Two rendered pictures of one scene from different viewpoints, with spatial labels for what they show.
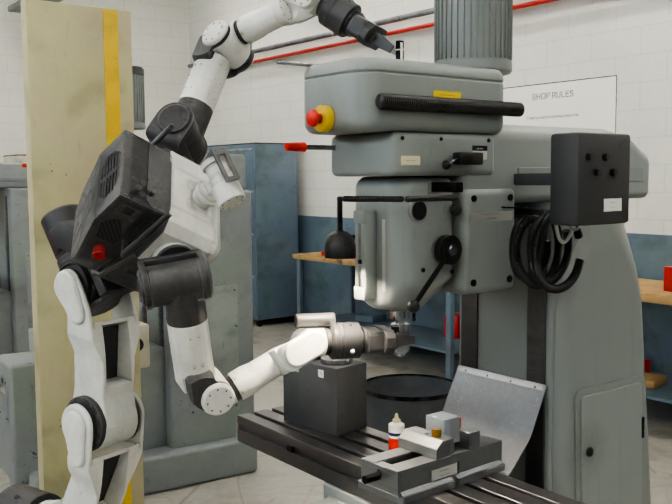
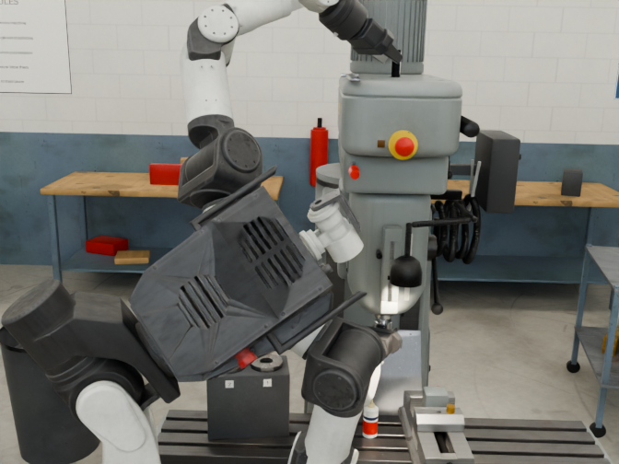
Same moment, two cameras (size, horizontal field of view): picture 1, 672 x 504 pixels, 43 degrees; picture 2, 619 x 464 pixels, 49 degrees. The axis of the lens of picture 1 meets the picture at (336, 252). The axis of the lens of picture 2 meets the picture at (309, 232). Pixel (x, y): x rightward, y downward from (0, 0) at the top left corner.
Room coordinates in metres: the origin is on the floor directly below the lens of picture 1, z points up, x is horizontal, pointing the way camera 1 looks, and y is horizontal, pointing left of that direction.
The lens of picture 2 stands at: (1.21, 1.28, 1.96)
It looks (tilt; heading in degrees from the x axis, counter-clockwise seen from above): 15 degrees down; 308
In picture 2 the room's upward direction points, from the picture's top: 1 degrees clockwise
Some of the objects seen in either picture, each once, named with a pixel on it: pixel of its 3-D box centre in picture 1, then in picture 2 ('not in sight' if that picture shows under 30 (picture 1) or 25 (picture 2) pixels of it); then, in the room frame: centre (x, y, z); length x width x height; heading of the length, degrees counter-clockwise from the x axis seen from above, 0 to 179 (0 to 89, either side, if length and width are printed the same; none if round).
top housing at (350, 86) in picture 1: (404, 101); (392, 110); (2.10, -0.17, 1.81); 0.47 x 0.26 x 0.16; 127
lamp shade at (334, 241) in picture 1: (340, 243); (406, 269); (1.94, -0.01, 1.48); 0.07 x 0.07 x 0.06
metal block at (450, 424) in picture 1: (442, 428); (435, 400); (1.97, -0.25, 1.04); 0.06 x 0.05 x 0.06; 40
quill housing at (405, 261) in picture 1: (401, 241); (387, 246); (2.09, -0.16, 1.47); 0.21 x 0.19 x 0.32; 37
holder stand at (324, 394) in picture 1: (324, 389); (248, 394); (2.39, 0.04, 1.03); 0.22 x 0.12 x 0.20; 45
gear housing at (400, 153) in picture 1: (413, 155); (390, 161); (2.11, -0.19, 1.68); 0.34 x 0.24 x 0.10; 127
